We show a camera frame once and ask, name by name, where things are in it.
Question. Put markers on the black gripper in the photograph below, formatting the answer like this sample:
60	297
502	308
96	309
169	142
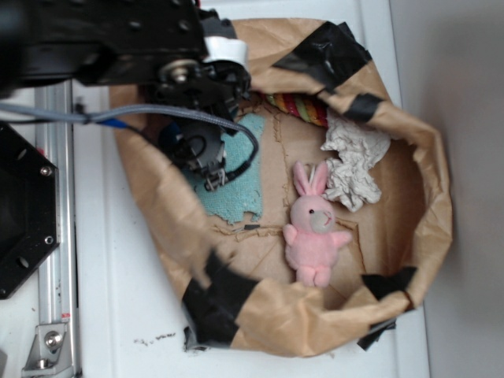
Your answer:
196	146

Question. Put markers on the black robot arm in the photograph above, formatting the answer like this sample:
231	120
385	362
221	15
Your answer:
189	62

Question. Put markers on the teal terry cloth piece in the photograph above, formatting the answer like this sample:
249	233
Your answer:
243	195

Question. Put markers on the brown paper bag bin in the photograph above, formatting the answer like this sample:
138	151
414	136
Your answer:
234	285

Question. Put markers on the pink plush bunny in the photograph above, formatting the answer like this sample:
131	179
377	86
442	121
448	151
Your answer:
312	243

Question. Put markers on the crumpled white paper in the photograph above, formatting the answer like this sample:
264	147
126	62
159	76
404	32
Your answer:
359	148

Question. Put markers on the multicolour rope ring toy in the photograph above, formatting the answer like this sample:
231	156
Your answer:
305	107

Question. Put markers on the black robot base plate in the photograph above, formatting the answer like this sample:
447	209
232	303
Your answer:
29	231

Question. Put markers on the aluminium extrusion rail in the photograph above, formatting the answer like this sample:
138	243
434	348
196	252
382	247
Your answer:
57	275

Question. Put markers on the metal corner bracket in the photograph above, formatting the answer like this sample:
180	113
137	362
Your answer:
51	353

